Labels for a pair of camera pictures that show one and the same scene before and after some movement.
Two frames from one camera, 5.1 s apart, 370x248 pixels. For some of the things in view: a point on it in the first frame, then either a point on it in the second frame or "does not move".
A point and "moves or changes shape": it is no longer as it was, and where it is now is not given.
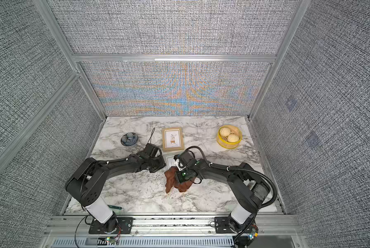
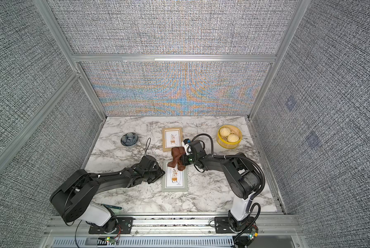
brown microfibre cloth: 171,180 moves or changes shape
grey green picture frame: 169,158 → 173,179
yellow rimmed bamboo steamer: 229,136 does not move
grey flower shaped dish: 129,139 does not move
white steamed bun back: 225,132 does not move
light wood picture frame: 172,139 does not move
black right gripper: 180,179 → 185,158
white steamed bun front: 233,138 does not move
